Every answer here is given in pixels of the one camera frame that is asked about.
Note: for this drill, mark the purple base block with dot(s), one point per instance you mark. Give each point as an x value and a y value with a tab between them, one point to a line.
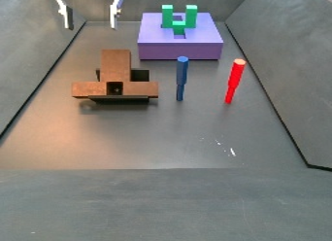
200	42

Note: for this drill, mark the blue stepped peg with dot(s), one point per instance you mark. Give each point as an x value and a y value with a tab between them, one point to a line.
182	69

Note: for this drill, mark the red stepped peg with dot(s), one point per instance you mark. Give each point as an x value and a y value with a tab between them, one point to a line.
235	77

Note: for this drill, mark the green U-shaped block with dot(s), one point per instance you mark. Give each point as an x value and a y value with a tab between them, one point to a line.
179	24

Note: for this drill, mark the brown T-shaped block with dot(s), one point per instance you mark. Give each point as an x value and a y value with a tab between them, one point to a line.
118	79

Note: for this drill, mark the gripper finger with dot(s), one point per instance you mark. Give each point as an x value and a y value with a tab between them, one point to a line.
66	12
115	12

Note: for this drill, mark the black angle bracket fixture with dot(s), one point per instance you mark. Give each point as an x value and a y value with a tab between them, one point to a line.
123	99

